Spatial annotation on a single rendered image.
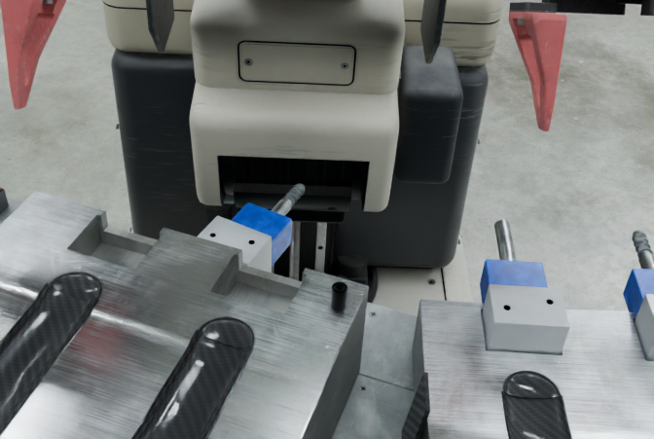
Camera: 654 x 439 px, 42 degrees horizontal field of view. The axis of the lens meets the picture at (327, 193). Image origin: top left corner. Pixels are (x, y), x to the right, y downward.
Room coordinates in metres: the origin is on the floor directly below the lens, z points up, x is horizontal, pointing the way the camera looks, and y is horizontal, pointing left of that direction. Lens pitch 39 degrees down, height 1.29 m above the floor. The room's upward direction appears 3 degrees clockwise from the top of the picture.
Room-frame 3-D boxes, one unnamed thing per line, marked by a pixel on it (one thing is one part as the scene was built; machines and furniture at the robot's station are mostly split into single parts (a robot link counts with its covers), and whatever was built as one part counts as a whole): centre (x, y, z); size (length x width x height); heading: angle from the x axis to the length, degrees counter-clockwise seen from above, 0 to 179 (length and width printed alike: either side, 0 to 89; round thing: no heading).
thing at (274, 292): (0.40, 0.04, 0.87); 0.05 x 0.05 x 0.04; 72
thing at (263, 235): (0.52, 0.05, 0.83); 0.13 x 0.05 x 0.05; 155
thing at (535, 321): (0.45, -0.14, 0.86); 0.13 x 0.05 x 0.05; 0
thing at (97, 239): (0.43, 0.14, 0.87); 0.05 x 0.05 x 0.04; 72
